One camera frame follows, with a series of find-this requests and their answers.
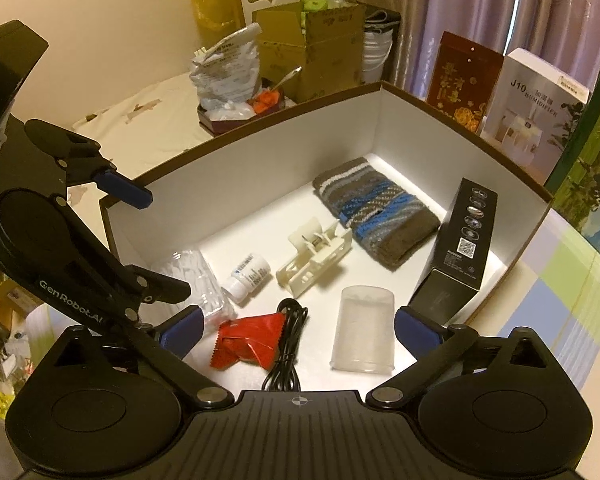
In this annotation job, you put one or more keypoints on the brown cardboard box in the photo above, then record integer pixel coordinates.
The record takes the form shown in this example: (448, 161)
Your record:
(325, 60)

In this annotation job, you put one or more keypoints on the large brown storage box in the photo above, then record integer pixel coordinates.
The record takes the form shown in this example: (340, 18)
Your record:
(260, 170)

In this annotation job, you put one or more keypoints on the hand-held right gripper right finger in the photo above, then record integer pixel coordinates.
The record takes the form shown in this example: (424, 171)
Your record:
(419, 332)

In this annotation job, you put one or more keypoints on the white plastic bag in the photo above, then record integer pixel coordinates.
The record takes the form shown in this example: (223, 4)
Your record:
(227, 70)

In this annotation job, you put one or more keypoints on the white humidifier box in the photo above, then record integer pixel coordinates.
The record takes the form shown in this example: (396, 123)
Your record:
(525, 100)

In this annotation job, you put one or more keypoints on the dark fabric bag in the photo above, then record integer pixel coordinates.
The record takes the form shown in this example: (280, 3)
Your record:
(382, 22)

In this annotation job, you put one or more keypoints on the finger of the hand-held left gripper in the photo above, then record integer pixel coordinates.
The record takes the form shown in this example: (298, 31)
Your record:
(130, 194)
(165, 287)

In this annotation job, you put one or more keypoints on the striped knit cloth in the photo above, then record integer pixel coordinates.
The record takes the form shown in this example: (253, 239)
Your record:
(380, 215)

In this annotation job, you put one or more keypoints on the white cut-out cardboard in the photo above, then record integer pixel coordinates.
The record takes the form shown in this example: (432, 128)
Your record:
(250, 10)

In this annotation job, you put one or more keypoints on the metal spoon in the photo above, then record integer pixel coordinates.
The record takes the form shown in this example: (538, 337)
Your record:
(286, 77)

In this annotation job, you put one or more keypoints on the clear ribbed plastic box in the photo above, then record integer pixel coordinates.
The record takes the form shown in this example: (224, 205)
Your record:
(200, 280)

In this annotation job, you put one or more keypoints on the white plastic frame part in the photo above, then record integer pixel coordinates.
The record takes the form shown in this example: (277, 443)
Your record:
(310, 260)

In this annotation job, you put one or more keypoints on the pile of assorted packets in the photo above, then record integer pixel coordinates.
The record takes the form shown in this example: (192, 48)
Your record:
(0, 360)

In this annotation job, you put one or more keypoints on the checked bed sheet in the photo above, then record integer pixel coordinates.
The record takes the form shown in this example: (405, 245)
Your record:
(570, 285)

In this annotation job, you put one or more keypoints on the red foil packet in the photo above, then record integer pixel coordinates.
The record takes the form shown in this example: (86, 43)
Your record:
(250, 340)

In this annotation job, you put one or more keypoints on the stack of white buckets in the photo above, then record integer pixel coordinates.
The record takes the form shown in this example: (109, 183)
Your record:
(375, 57)

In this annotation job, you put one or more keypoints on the green landscape picture box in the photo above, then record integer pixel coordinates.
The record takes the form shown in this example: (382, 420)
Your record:
(590, 170)

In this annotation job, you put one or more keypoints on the pinkish curtain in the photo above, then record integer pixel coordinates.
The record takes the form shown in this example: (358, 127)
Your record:
(480, 0)

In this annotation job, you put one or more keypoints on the black product box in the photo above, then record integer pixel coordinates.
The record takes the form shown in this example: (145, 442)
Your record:
(467, 240)

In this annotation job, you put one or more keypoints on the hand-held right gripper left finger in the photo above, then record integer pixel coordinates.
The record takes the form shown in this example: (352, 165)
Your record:
(180, 332)

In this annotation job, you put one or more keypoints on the small dark tray box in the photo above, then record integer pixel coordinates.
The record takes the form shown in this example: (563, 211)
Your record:
(215, 122)

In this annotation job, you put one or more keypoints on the translucent plastic container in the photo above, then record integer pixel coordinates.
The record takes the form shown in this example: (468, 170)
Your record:
(362, 330)

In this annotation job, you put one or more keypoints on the red patterned box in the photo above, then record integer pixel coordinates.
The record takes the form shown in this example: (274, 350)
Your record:
(462, 75)

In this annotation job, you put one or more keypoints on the small white pill bottle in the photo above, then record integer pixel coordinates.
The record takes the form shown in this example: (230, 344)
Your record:
(247, 277)

